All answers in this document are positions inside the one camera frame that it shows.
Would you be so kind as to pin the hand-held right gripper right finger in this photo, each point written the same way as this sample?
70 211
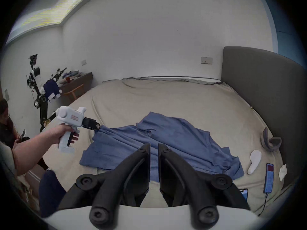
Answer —
172 169

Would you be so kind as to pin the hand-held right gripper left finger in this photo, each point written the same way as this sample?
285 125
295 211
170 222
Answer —
134 166

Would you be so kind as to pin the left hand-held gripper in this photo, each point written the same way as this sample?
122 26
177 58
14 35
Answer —
68 115

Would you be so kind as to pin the blue shirt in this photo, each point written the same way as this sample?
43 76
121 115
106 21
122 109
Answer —
168 133

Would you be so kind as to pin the person's left hand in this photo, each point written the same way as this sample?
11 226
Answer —
58 132

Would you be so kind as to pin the wooden chair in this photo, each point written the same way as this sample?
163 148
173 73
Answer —
74 91

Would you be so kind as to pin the wooden desk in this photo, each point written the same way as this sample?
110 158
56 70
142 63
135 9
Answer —
82 79

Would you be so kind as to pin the black robot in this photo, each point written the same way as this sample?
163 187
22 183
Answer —
43 109

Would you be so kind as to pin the bed with beige sheet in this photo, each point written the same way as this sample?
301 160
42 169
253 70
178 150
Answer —
191 104

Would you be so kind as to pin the black phone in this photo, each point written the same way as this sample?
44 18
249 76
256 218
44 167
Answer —
244 194

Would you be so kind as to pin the person's legs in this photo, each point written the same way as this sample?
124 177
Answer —
50 193

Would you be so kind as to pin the blue phone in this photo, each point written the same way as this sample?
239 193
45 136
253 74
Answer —
269 178

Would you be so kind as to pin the person's body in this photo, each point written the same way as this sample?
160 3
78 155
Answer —
6 166

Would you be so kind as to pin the white crumpled tissue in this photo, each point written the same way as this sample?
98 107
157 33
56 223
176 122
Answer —
283 171

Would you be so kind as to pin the grey padded headboard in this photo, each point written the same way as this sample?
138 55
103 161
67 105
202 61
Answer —
259 85

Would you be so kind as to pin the wall socket plate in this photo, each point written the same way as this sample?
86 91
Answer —
84 62
206 60

